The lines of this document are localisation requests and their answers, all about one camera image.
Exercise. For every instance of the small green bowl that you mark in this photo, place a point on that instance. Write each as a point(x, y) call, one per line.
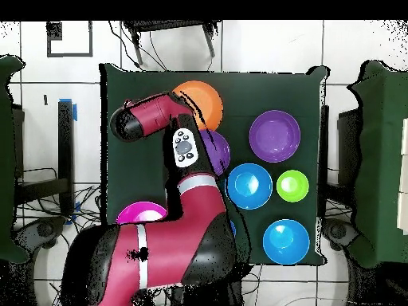
point(292, 185)

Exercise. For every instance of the light blue bowl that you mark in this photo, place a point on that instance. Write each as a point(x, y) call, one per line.
point(286, 245)
point(251, 191)

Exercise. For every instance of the large orange bowl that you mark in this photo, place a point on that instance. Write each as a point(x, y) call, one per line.
point(207, 102)

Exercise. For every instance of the black stool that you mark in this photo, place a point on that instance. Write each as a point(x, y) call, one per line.
point(165, 25)

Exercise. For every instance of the large pink bowl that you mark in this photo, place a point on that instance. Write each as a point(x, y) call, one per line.
point(137, 212)

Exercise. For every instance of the blue tape strip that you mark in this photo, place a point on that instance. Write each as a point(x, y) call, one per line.
point(75, 112)

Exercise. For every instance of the grey chair base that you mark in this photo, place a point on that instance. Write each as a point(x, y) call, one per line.
point(41, 231)
point(339, 232)

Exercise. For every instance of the green cloth side table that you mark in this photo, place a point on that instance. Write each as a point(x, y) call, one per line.
point(382, 143)
point(6, 143)

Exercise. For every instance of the purple shallow bowl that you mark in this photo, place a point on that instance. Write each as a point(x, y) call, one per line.
point(218, 149)
point(274, 136)

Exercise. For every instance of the dark green tablecloth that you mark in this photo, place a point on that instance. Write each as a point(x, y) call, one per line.
point(271, 92)

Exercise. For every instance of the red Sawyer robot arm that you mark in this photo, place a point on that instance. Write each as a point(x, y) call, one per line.
point(165, 248)

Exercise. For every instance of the black square floor frame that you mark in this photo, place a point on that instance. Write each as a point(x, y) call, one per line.
point(48, 44)

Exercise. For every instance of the small black floor marker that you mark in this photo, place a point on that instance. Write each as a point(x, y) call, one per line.
point(45, 99)

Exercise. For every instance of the black stand frame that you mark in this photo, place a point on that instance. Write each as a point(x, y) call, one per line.
point(65, 143)

